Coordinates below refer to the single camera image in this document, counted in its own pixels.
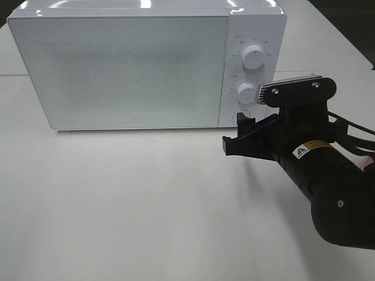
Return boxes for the lower white timer knob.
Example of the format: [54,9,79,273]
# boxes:
[236,83,257,104]

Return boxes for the pink round plate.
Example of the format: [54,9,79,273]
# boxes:
[360,156,374,170]

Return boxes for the white microwave door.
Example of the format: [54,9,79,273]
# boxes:
[9,16,227,130]

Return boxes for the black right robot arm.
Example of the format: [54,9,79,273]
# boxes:
[223,102,374,249]

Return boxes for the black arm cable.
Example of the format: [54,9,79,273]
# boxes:
[325,109,375,159]

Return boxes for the white microwave oven body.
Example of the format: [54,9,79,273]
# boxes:
[7,1,287,130]

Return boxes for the round white door button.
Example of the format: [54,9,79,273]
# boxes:
[233,109,251,125]

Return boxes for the upper white power knob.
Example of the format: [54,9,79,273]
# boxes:
[241,43,265,70]

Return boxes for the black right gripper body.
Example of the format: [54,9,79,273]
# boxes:
[237,102,348,161]

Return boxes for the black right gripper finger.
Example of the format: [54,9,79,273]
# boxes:
[237,113,255,137]
[222,136,248,156]

